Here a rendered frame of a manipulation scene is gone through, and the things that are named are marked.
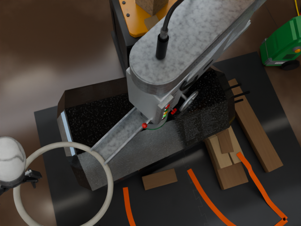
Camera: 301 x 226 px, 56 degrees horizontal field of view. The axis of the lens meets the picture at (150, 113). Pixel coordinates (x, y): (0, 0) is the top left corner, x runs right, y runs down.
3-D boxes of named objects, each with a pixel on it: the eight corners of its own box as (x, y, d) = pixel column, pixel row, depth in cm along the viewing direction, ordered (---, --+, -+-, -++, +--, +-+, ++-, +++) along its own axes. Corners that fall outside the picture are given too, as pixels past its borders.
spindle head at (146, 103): (169, 63, 175) (178, 19, 132) (195, 85, 171) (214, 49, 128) (128, 102, 167) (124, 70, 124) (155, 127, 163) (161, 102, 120)
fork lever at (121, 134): (167, 69, 178) (168, 66, 173) (190, 89, 175) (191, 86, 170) (86, 147, 160) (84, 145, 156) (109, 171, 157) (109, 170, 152)
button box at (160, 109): (164, 111, 152) (169, 93, 125) (167, 114, 152) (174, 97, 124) (153, 121, 150) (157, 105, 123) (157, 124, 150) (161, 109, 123)
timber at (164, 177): (144, 190, 257) (145, 190, 246) (141, 177, 260) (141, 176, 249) (176, 181, 260) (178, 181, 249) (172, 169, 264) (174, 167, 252)
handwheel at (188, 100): (184, 87, 168) (188, 77, 154) (196, 98, 166) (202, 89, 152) (167, 104, 164) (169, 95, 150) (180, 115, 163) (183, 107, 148)
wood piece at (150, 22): (143, 23, 219) (144, 19, 214) (155, 18, 220) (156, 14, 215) (155, 43, 214) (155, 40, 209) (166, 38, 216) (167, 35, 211)
